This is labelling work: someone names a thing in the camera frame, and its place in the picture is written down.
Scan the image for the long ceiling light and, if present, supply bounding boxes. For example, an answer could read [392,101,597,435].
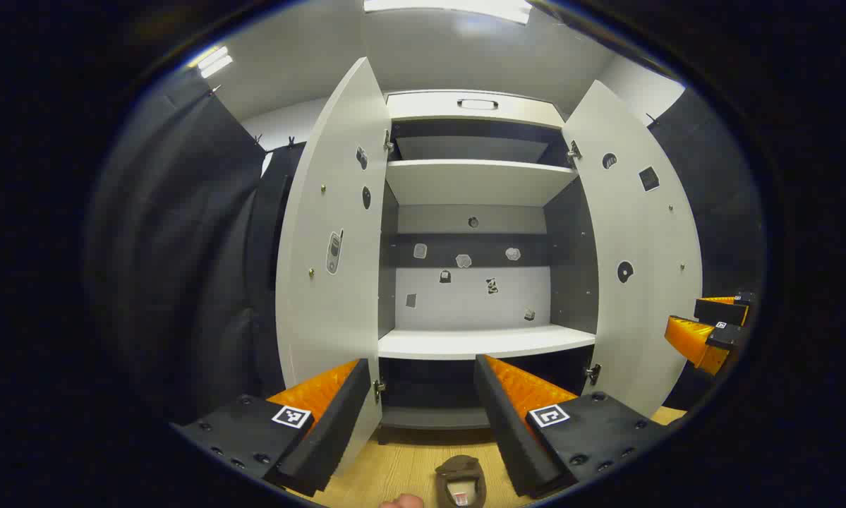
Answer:
[363,0,533,25]

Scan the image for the white cabinet door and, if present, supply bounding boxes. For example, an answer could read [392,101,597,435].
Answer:
[274,56,393,475]
[562,80,703,418]

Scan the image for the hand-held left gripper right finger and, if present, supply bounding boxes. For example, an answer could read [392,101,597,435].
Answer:
[473,353,670,500]

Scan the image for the white shoe cabinet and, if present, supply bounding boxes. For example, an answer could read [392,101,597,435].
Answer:
[377,90,600,433]

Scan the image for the double ceiling light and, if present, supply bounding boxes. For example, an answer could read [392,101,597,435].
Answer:
[197,46,234,78]

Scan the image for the white cabinet shelf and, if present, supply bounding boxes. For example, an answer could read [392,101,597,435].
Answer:
[378,325,597,361]
[386,159,579,207]

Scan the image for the brown fuzzy shoe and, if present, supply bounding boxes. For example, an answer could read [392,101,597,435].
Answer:
[435,455,488,508]

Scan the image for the black backdrop cloth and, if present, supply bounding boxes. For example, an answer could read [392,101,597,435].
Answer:
[647,88,767,411]
[87,71,307,424]

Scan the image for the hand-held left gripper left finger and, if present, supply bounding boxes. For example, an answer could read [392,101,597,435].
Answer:
[172,358,373,498]

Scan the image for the white cabinet drawer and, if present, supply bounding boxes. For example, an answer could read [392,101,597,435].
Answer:
[386,90,564,130]

